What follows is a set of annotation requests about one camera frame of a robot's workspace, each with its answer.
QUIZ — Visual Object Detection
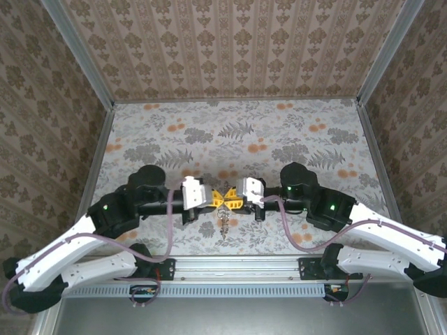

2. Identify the grey slotted cable duct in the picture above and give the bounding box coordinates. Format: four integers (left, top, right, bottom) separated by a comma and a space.
69, 283, 345, 299

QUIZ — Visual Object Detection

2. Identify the left aluminium side rail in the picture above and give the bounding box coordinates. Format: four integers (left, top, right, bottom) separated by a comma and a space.
78, 104, 116, 214

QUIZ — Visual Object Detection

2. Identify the aluminium mounting rail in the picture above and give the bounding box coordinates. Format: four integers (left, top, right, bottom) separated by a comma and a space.
80, 255, 429, 284

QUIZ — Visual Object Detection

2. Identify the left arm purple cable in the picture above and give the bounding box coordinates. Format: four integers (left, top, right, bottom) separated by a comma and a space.
1, 177, 185, 315

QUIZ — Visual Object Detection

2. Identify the metal keyring with chain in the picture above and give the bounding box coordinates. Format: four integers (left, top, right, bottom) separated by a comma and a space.
215, 205, 233, 240

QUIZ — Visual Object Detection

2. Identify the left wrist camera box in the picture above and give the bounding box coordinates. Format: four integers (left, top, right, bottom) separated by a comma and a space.
181, 176, 213, 210

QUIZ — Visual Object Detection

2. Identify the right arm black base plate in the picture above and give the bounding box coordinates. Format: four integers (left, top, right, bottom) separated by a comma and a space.
298, 257, 364, 282

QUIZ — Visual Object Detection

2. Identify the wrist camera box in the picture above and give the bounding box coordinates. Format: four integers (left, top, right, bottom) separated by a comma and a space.
181, 176, 213, 210
236, 177, 265, 206

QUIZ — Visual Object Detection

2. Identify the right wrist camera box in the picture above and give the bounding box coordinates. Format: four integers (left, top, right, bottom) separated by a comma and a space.
236, 177, 265, 206

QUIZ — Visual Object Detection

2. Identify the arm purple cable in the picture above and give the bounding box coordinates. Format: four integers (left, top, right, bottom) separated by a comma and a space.
1, 177, 185, 315
261, 195, 447, 308

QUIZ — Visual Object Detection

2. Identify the right aluminium corner post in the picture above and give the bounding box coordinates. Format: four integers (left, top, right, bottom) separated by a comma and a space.
356, 0, 425, 105

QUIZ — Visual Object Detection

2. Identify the right aluminium side rail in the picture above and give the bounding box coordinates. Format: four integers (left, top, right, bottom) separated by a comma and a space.
356, 100, 402, 224

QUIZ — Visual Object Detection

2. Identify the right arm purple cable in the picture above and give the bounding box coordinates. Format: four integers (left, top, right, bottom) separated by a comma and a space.
261, 195, 447, 308

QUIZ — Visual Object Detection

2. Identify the left aluminium corner post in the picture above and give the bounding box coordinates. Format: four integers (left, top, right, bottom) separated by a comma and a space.
40, 0, 116, 111

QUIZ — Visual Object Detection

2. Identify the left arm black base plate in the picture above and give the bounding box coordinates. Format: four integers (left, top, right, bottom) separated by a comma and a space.
152, 257, 176, 281

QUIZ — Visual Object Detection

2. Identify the aluminium corner post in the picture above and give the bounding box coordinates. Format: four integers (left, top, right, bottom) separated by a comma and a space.
40, 0, 116, 111
356, 0, 425, 105

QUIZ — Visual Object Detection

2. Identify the grey metal sheet panel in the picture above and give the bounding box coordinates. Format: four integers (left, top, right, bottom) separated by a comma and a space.
38, 282, 437, 335

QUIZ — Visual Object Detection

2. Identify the aluminium side rail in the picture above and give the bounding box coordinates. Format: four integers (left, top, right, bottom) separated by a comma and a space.
78, 104, 116, 214
356, 100, 402, 224

